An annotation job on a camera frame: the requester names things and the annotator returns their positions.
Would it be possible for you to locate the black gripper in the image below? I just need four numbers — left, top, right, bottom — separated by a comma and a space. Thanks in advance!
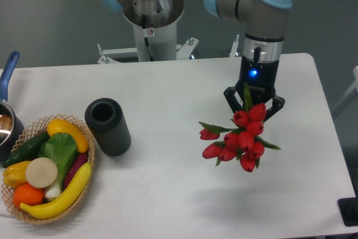
223, 56, 285, 122

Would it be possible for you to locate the red tulip bouquet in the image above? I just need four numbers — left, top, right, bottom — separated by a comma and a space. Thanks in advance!
199, 83, 280, 172

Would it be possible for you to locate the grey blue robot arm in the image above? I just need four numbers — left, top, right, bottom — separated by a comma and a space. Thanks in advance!
100, 0, 293, 118

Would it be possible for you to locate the dark grey ribbed vase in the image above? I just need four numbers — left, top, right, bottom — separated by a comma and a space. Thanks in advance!
84, 98, 131, 156

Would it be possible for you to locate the black device at table edge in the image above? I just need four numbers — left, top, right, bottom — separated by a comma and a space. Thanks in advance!
337, 197, 357, 227

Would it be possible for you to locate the purple eggplant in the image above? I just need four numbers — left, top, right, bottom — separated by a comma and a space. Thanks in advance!
63, 153, 88, 189

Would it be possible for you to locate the green bok choy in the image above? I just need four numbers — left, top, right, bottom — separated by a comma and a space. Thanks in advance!
38, 133, 77, 201

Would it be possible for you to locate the yellow squash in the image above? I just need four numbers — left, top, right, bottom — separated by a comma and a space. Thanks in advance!
46, 119, 89, 153

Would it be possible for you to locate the round beige disc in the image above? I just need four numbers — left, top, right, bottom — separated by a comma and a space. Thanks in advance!
25, 157, 58, 189

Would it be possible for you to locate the yellow banana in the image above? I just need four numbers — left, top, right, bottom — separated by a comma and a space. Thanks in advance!
20, 162, 92, 219

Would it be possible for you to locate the green cucumber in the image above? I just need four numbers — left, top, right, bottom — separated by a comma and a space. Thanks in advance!
2, 131, 50, 168

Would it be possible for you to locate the orange fruit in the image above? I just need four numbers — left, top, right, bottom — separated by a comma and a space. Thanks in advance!
13, 183, 44, 209

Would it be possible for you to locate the yellow bell pepper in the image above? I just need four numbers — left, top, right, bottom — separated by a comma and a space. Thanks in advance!
3, 161, 31, 188

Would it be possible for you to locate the white frame at right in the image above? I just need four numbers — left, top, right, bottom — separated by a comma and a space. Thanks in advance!
331, 66, 357, 119

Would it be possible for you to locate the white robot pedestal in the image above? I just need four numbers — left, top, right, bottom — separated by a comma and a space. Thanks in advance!
98, 0, 199, 64

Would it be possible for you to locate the blue handled saucepan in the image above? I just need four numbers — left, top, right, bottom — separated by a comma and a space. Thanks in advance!
1, 51, 24, 161

